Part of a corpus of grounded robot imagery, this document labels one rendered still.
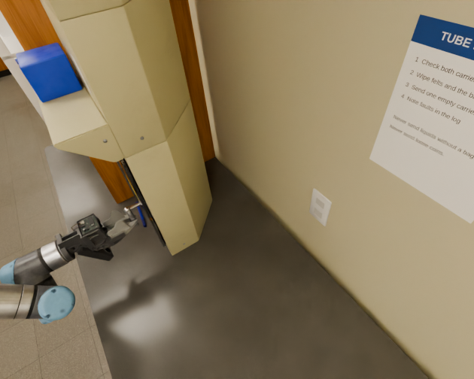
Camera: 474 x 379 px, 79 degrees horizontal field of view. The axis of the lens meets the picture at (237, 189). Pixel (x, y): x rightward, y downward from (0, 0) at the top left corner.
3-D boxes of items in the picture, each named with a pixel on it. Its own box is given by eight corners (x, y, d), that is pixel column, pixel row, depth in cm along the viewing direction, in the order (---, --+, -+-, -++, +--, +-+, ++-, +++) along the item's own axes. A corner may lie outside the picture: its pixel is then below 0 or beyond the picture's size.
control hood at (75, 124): (92, 103, 88) (76, 71, 81) (125, 159, 69) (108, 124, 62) (53, 117, 85) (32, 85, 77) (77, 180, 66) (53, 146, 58)
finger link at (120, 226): (135, 216, 84) (103, 231, 82) (141, 228, 89) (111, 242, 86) (132, 210, 86) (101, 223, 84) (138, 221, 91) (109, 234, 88)
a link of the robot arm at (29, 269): (19, 290, 82) (4, 264, 81) (59, 269, 85) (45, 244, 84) (8, 298, 74) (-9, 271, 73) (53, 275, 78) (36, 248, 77)
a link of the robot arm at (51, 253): (58, 274, 81) (53, 253, 86) (74, 265, 83) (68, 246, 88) (43, 262, 76) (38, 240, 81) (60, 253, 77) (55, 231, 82)
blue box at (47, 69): (74, 75, 79) (57, 41, 73) (83, 89, 74) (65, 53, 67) (36, 88, 76) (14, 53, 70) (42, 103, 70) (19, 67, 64)
